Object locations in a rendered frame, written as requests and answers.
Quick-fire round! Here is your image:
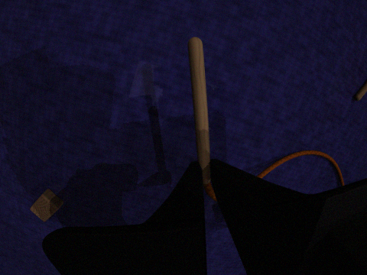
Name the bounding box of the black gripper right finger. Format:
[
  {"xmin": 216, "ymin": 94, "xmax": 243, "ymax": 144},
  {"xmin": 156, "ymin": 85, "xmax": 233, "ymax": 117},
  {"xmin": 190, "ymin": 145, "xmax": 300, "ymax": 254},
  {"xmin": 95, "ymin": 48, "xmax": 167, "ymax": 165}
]
[{"xmin": 209, "ymin": 159, "xmax": 367, "ymax": 275}]

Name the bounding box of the brown string with wooden stick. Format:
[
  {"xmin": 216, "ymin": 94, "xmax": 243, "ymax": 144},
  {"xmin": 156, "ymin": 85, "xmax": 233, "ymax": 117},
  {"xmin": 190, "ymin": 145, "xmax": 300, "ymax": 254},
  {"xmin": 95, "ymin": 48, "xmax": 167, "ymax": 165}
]
[{"xmin": 187, "ymin": 37, "xmax": 345, "ymax": 202}]

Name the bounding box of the thin brown wooden stick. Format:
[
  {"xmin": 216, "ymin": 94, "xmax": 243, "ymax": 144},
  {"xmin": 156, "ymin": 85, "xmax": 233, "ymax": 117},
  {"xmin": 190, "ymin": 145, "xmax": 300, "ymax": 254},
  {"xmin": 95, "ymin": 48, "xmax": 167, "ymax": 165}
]
[{"xmin": 355, "ymin": 80, "xmax": 367, "ymax": 101}]

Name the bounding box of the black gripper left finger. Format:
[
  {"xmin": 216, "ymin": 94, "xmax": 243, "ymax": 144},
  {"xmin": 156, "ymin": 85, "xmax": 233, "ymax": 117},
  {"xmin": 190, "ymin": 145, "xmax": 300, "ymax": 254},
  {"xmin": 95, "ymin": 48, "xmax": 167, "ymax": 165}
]
[{"xmin": 42, "ymin": 161, "xmax": 207, "ymax": 275}]

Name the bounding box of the small brown block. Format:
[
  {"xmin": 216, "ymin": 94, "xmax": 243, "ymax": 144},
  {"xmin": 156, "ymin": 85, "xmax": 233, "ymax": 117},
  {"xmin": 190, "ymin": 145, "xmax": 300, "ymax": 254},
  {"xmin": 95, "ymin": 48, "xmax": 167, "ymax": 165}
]
[{"xmin": 30, "ymin": 189, "xmax": 63, "ymax": 222}]

